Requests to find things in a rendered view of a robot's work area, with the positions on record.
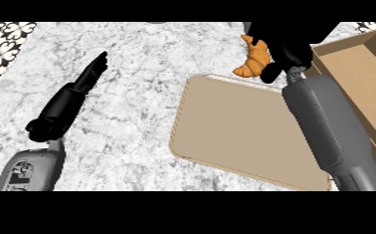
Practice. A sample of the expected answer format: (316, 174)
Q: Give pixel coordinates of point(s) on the beige tray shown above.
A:
(245, 131)

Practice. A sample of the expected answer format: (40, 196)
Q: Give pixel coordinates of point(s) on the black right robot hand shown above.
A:
(286, 47)

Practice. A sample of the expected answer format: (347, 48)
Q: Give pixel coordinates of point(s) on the black white patterned tile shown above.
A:
(12, 42)
(368, 27)

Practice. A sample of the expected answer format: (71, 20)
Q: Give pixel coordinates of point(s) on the orange croissant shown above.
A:
(254, 60)

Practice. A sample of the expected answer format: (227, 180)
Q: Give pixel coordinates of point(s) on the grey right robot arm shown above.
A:
(328, 128)

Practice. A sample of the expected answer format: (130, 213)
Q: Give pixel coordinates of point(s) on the brown cardboard box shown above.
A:
(350, 75)

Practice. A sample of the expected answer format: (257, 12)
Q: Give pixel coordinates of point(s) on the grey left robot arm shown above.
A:
(31, 170)

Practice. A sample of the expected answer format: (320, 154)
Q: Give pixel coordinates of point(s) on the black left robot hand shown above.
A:
(61, 108)

